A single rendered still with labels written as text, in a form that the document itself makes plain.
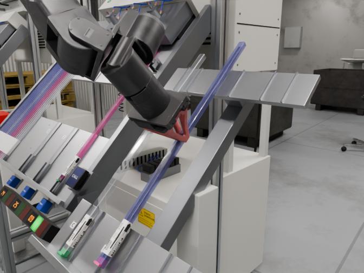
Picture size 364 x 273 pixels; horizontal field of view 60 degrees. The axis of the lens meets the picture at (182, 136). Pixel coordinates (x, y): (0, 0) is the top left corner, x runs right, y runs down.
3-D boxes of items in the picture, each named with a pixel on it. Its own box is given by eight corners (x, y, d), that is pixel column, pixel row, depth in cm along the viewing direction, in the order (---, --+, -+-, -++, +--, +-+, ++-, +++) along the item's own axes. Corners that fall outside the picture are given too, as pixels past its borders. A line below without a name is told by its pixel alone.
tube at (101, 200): (66, 258, 56) (62, 256, 55) (63, 254, 57) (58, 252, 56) (206, 57, 73) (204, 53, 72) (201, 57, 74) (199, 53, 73)
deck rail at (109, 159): (83, 219, 77) (65, 209, 73) (79, 216, 79) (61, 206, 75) (218, 20, 100) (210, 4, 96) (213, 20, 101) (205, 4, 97)
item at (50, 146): (75, 208, 77) (65, 202, 75) (-8, 151, 122) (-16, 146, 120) (118, 145, 83) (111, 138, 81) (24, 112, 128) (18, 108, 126)
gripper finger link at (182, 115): (177, 121, 62) (151, 90, 56) (205, 127, 58) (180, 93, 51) (160, 149, 60) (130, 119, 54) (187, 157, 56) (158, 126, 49)
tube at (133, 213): (104, 268, 50) (99, 266, 49) (99, 265, 50) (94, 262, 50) (246, 45, 66) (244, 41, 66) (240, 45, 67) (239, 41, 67)
